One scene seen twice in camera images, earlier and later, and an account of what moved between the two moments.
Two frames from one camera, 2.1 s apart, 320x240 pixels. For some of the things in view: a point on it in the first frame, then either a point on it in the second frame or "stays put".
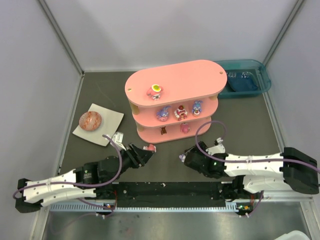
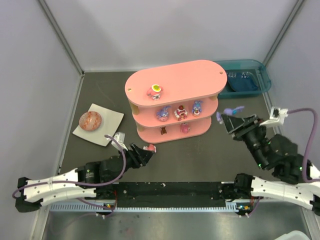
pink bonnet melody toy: (150, 147) stays put
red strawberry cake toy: (181, 113) stays put
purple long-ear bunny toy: (197, 109) stays put
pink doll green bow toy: (155, 91) stays put
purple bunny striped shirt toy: (182, 157) → (228, 112)
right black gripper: (191, 157) → (244, 128)
